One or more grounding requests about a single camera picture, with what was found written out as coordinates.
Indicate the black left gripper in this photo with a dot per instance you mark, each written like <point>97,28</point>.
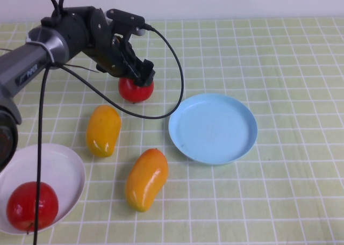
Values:
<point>115,59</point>

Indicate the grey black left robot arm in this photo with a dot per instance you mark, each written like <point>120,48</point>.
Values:
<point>24,65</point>

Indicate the green checkered tablecloth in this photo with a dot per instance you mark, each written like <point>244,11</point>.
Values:
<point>282,67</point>

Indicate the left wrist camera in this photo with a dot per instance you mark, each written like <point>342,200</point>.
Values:
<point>126,18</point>

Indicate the light blue round plate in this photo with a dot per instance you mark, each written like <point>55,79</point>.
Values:
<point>215,129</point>

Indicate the red apple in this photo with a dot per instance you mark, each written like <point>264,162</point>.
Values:
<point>21,207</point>
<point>134,93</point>

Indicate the orange yellow mango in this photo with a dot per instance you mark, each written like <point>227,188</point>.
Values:
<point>146,180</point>
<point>103,129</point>

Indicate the white round plate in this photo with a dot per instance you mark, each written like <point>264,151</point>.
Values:
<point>64,169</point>

